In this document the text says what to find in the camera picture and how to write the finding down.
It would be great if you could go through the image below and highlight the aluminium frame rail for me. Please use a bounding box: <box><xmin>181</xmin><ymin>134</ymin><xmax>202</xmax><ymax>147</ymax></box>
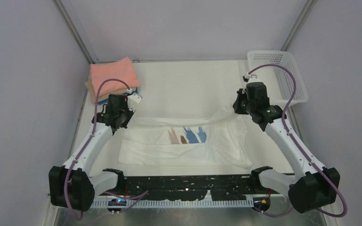
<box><xmin>53</xmin><ymin>0</ymin><xmax>99</xmax><ymax>64</ymax></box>

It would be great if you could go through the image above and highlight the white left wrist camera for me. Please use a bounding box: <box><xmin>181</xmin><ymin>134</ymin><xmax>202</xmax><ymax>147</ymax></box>
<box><xmin>127</xmin><ymin>93</ymin><xmax>142</xmax><ymax>112</ymax></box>

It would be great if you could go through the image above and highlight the white printed t-shirt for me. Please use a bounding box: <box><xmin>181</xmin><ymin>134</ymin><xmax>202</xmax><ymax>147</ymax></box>
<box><xmin>118</xmin><ymin>107</ymin><xmax>253</xmax><ymax>169</ymax></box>

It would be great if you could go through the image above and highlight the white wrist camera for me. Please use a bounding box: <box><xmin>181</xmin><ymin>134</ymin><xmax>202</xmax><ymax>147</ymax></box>
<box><xmin>243</xmin><ymin>74</ymin><xmax>255</xmax><ymax>84</ymax></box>
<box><xmin>127</xmin><ymin>93</ymin><xmax>142</xmax><ymax>112</ymax></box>

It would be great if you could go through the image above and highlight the white plastic laundry basket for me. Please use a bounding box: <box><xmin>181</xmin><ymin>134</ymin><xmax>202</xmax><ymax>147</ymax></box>
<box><xmin>247</xmin><ymin>50</ymin><xmax>309</xmax><ymax>106</ymax></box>

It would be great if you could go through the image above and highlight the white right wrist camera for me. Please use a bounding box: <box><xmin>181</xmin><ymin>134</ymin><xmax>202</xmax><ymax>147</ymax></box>
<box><xmin>243</xmin><ymin>74</ymin><xmax>255</xmax><ymax>84</ymax></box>

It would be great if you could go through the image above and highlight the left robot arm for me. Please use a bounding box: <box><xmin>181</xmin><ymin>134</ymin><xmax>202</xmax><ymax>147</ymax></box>
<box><xmin>49</xmin><ymin>93</ymin><xmax>142</xmax><ymax>211</ymax></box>

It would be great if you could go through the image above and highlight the folded pink t-shirt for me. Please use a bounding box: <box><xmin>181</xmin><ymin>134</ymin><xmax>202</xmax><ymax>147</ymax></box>
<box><xmin>90</xmin><ymin>57</ymin><xmax>140</xmax><ymax>94</ymax></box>

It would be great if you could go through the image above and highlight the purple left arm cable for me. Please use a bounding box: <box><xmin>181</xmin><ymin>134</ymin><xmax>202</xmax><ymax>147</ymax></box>
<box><xmin>63</xmin><ymin>78</ymin><xmax>149</xmax><ymax>220</ymax></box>

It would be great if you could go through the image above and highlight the folded tan t-shirt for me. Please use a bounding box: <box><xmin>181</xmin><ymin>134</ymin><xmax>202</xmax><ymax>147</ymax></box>
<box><xmin>85</xmin><ymin>77</ymin><xmax>129</xmax><ymax>104</ymax></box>

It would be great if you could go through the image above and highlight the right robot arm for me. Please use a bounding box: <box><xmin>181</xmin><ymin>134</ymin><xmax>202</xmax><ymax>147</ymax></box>
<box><xmin>232</xmin><ymin>82</ymin><xmax>340</xmax><ymax>213</ymax></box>

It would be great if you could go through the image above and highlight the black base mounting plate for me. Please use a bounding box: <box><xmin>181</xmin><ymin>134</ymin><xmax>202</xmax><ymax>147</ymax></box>
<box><xmin>118</xmin><ymin>174</ymin><xmax>281</xmax><ymax>202</ymax></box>

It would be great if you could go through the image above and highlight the white slotted cable duct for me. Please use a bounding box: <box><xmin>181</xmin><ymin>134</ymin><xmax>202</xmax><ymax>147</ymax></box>
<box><xmin>90</xmin><ymin>197</ymin><xmax>254</xmax><ymax>209</ymax></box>

